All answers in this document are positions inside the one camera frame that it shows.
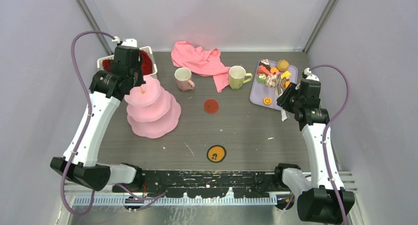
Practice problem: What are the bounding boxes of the metal serving tongs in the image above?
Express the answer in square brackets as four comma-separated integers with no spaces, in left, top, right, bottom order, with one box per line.
[277,77,289,122]

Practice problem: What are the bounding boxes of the sprinkled chocolate donut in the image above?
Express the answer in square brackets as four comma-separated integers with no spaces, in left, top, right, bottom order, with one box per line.
[265,74,279,88]

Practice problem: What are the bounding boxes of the pink three-tier dessert stand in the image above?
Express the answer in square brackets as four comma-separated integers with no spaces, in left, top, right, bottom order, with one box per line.
[124,75,181,139]

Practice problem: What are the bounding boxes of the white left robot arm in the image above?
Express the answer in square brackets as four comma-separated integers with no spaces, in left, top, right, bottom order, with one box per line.
[50,45,145,192]

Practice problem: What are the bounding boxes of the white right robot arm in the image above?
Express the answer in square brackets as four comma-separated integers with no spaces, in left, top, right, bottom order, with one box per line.
[273,79,355,225]

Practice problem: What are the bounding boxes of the dark red towel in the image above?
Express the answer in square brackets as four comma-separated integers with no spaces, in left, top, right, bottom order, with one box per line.
[98,50,153,75]

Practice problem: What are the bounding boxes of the yellow layered cake piece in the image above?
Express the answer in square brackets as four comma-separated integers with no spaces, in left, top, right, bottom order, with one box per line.
[280,71,291,79]

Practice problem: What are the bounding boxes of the white plastic basket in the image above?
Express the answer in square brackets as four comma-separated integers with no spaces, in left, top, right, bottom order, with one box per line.
[97,46,158,79]

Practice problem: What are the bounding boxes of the orange lotus-root cookie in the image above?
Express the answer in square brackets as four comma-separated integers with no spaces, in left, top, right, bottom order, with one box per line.
[263,97,273,106]

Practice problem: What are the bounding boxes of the lavender serving tray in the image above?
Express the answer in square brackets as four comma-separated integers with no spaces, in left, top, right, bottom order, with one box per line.
[249,60,298,111]

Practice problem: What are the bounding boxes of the golden round bun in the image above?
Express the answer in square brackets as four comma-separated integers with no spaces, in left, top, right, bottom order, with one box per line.
[276,59,290,72]

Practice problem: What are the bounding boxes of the small orange round cookie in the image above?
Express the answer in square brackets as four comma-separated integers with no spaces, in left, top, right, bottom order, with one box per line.
[270,68,280,75]

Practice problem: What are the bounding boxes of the green frog macaron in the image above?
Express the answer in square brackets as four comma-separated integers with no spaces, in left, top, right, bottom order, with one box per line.
[256,74,267,84]

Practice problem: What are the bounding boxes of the chocolate cake slice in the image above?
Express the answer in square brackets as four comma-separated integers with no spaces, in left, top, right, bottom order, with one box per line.
[260,59,271,70]

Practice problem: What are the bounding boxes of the pink mug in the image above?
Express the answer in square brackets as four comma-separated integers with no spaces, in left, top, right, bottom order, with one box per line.
[174,67,195,91]

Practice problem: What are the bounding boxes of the green mug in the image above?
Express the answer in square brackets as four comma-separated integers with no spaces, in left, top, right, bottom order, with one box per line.
[228,66,253,90]

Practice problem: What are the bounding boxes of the pink cloth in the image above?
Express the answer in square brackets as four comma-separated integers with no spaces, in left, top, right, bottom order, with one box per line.
[171,41,230,93]

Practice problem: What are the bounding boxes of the red round coaster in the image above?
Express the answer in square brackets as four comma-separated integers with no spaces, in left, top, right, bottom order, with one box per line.
[204,99,219,114]

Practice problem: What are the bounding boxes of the orange round sticker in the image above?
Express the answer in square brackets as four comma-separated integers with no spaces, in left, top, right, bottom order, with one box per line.
[206,145,227,163]

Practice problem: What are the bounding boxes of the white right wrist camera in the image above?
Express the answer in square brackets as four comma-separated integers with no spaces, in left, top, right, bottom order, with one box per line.
[302,68,320,82]

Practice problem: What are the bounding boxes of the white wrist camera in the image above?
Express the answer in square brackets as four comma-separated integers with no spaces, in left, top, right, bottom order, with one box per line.
[302,68,320,82]
[112,37,138,47]

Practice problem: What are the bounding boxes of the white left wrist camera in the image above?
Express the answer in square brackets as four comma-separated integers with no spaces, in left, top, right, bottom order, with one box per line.
[112,37,138,47]

